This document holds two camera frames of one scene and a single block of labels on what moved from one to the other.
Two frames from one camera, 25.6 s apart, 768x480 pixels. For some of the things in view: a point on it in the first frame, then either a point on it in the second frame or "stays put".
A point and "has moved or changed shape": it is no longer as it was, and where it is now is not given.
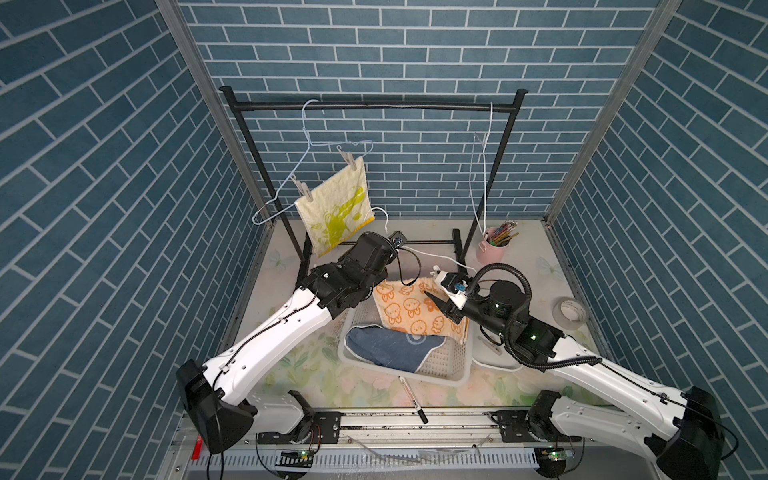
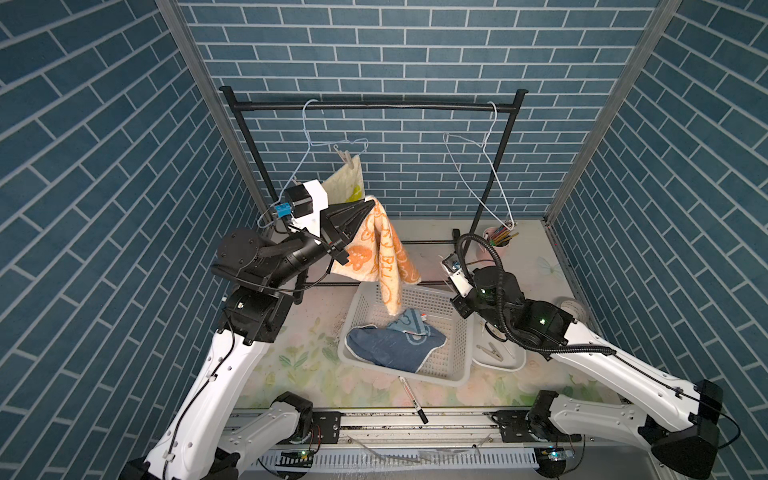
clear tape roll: [571, 313] stays put
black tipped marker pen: [418, 409] stays put
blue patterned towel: [390, 348] stays put
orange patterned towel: [408, 308] has moved or changed shape
